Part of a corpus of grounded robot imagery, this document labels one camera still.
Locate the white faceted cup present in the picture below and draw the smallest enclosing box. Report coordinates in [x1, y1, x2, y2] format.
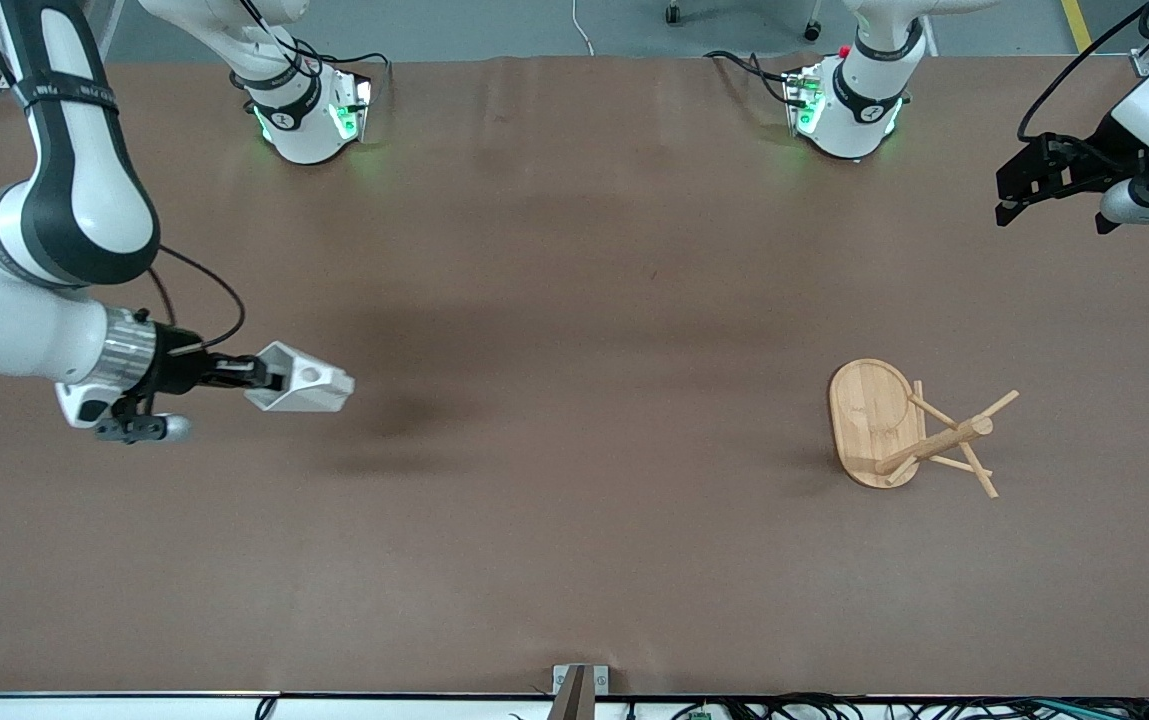
[244, 342, 356, 414]

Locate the wooden cup rack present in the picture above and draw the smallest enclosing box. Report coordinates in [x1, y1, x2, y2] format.
[827, 358, 1021, 499]

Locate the metal base connector plate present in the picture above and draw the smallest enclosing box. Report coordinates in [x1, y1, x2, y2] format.
[784, 62, 825, 139]
[329, 70, 373, 143]

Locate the brown table cover sheet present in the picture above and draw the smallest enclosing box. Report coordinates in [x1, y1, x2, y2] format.
[0, 55, 1149, 698]

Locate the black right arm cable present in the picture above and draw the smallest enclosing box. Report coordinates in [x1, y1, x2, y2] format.
[139, 245, 247, 353]

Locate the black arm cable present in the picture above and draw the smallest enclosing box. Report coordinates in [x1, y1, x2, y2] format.
[139, 245, 247, 353]
[1018, 0, 1149, 143]

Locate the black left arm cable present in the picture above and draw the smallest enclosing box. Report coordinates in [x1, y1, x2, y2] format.
[1018, 0, 1149, 143]

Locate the black base cable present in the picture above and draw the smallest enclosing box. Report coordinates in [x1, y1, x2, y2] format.
[704, 50, 797, 106]
[319, 50, 392, 101]

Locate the dark camera mount pole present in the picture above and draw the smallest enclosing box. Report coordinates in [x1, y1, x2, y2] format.
[546, 668, 597, 720]

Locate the metal table edge bracket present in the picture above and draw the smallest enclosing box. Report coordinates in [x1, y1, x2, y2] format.
[552, 664, 611, 720]

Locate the black cable bundle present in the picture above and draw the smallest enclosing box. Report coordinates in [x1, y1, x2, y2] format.
[669, 692, 1149, 720]

